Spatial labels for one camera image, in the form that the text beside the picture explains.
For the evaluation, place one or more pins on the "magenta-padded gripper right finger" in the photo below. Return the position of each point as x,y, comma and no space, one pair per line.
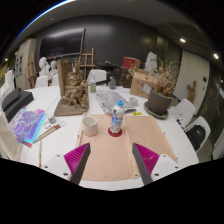
146,159

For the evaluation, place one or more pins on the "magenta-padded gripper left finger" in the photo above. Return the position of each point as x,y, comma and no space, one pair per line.
77,158

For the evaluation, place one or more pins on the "white bottle with blue cap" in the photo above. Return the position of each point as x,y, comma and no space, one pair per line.
116,118

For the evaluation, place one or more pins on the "beige canvas mat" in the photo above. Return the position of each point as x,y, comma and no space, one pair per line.
110,156

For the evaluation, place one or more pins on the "white ceramic cup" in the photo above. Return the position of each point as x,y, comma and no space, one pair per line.
90,126

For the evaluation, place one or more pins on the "thin wooden paintbrush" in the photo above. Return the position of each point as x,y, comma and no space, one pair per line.
40,157

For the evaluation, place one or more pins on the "small yellow tag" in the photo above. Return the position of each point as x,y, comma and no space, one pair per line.
137,113

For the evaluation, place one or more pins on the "small paint jar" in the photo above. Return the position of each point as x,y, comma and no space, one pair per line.
51,119

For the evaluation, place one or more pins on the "white paper sheets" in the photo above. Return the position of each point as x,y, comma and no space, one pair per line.
176,115

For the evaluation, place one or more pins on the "black backpack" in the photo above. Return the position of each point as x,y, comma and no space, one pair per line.
196,137

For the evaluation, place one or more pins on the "dried plant in grey pot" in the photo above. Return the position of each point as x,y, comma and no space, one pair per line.
159,101

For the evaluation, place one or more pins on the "colourful purple book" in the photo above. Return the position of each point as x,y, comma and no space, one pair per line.
28,125

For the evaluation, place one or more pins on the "clear tape roll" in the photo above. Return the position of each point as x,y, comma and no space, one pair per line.
133,101

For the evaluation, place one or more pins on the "white plastic chair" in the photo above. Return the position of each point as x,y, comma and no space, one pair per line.
204,123
41,81
188,108
98,76

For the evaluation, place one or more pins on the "grey newspaper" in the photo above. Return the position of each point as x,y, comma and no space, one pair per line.
108,100

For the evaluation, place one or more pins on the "white stretched canvas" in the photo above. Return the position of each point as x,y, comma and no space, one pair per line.
8,136

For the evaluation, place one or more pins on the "clear spray bottle green label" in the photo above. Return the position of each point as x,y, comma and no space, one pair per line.
93,85

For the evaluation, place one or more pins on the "brown cardboard box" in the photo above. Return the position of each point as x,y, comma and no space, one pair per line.
140,83

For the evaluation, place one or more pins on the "wooden figure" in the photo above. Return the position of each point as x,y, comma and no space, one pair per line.
191,92

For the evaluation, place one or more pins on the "black flat box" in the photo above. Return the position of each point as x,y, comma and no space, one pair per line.
16,103

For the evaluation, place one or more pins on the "glass flask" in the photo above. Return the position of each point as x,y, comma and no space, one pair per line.
112,83

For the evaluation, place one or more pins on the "dark woven basket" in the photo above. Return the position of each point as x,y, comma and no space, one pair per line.
123,77

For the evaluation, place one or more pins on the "white plaster bust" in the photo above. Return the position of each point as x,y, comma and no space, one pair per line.
43,66
53,67

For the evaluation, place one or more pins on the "wooden easel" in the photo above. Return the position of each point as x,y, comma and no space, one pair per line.
87,61

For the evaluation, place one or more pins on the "red box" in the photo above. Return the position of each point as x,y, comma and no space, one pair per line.
130,63

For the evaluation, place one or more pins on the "white plaster statue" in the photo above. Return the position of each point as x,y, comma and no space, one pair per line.
151,61

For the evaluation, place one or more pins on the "white cabinet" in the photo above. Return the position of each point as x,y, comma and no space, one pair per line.
25,63

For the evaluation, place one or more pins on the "black wall screen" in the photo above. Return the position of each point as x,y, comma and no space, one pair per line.
61,43

